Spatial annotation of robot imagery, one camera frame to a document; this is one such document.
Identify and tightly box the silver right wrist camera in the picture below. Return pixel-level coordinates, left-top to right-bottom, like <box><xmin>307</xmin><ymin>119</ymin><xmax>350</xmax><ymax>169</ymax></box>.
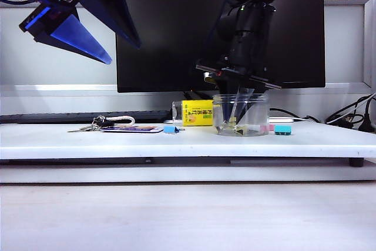
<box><xmin>203</xmin><ymin>71</ymin><xmax>219</xmax><ymax>85</ymax></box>

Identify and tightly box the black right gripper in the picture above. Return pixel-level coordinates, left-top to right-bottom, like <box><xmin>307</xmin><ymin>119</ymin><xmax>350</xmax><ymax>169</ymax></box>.
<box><xmin>195</xmin><ymin>55</ymin><xmax>282</xmax><ymax>126</ymax></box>

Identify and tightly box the blue and orange card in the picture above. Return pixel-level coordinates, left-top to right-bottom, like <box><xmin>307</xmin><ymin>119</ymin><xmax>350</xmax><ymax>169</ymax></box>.
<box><xmin>99</xmin><ymin>126</ymin><xmax>164</xmax><ymax>134</ymax></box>

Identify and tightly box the black keyboard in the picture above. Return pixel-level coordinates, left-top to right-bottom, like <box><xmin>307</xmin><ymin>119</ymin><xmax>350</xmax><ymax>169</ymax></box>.
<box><xmin>0</xmin><ymin>111</ymin><xmax>172</xmax><ymax>125</ymax></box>

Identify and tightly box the black monitor cable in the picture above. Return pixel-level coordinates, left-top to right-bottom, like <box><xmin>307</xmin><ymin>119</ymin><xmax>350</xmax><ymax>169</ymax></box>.
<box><xmin>269</xmin><ymin>108</ymin><xmax>320</xmax><ymax>123</ymax></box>

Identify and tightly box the metal key bunch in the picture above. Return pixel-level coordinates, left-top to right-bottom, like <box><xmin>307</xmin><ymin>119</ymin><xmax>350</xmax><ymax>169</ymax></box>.
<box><xmin>66</xmin><ymin>115</ymin><xmax>106</xmax><ymax>133</ymax></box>

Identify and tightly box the white rope lanyard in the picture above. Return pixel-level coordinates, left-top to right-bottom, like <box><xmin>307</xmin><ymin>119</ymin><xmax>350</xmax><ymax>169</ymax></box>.
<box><xmin>101</xmin><ymin>115</ymin><xmax>136</xmax><ymax>127</ymax></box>

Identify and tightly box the round transparent plastic box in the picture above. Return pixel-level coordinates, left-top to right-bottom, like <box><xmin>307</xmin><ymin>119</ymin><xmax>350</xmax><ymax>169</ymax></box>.
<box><xmin>213</xmin><ymin>93</ymin><xmax>270</xmax><ymax>138</ymax></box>

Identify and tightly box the white cable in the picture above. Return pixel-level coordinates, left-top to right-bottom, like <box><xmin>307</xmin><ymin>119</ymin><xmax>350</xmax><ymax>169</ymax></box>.
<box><xmin>292</xmin><ymin>92</ymin><xmax>376</xmax><ymax>125</ymax></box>

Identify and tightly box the teal binder clip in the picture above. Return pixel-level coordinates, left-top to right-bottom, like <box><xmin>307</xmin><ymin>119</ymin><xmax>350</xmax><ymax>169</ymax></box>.
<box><xmin>274</xmin><ymin>125</ymin><xmax>293</xmax><ymax>136</ymax></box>

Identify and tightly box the blue binder clip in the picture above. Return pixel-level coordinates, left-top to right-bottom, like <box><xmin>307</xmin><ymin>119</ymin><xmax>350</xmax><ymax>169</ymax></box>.
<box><xmin>163</xmin><ymin>126</ymin><xmax>185</xmax><ymax>135</ymax></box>

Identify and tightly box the black power plug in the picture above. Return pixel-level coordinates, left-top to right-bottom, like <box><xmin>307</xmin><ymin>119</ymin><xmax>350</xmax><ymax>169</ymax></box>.
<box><xmin>357</xmin><ymin>98</ymin><xmax>374</xmax><ymax>133</ymax></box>

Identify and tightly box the black looped cable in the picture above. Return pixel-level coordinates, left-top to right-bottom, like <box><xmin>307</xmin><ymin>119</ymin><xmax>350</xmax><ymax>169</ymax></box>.
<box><xmin>324</xmin><ymin>93</ymin><xmax>376</xmax><ymax>125</ymax></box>

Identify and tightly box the black computer monitor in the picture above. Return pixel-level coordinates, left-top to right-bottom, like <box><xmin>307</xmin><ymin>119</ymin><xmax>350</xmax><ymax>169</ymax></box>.
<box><xmin>116</xmin><ymin>0</ymin><xmax>326</xmax><ymax>94</ymax></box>

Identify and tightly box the clear bottle with yellow label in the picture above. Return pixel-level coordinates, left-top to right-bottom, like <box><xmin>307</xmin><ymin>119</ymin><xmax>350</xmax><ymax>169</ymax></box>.
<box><xmin>172</xmin><ymin>99</ymin><xmax>215</xmax><ymax>128</ymax></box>

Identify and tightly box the white mat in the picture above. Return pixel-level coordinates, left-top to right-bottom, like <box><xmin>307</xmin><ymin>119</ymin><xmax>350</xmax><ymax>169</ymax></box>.
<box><xmin>0</xmin><ymin>122</ymin><xmax>376</xmax><ymax>160</ymax></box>

